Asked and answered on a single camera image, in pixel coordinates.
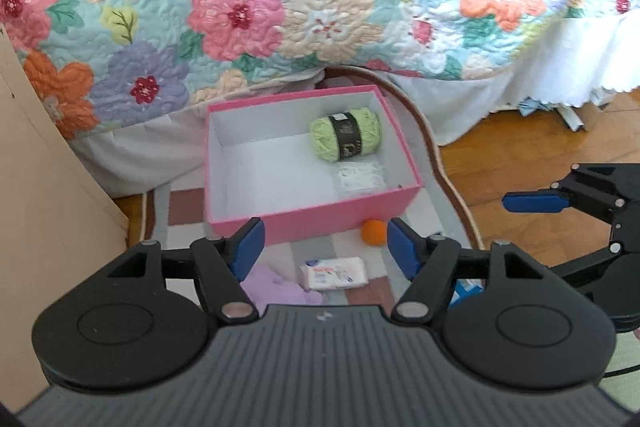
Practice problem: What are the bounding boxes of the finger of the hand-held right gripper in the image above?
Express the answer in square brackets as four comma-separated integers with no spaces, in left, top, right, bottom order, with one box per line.
[547,241,626,279]
[502,163,640,230]

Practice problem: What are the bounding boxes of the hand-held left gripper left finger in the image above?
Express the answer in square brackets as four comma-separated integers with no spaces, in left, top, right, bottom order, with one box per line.
[106,217,266,323]

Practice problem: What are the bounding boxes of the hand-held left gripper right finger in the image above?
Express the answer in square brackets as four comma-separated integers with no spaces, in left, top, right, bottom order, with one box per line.
[386,217,547,323]

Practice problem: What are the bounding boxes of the purple plush toy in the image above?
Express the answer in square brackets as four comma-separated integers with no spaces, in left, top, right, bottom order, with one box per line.
[240,263,326,307]

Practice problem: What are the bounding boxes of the pink cardboard box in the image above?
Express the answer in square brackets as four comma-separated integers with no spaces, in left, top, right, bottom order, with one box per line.
[203,85,423,244]

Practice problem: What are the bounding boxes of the white wet wipes pack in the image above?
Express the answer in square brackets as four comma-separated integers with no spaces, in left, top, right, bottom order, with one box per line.
[299,256,370,292]

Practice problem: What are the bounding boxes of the blue plastic packet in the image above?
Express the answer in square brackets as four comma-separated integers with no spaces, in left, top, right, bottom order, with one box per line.
[447,279,485,309]

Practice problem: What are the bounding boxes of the clear cotton swab bag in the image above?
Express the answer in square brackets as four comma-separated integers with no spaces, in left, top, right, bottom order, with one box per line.
[336,161,387,195]

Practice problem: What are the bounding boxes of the green yarn ball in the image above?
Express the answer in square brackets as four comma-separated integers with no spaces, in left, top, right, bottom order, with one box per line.
[308,107,382,164]

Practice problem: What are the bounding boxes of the orange makeup sponge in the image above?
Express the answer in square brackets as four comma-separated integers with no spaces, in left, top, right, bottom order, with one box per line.
[361,219,388,248]

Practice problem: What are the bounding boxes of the checkered rug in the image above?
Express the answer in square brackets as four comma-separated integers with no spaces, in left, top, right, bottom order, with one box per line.
[127,67,486,308]

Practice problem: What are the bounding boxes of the crumpled blue paper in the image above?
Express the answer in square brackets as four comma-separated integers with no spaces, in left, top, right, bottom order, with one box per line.
[517,89,612,134]

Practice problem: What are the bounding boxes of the beige cabinet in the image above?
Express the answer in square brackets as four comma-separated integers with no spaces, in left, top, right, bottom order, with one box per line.
[0,27,130,414]

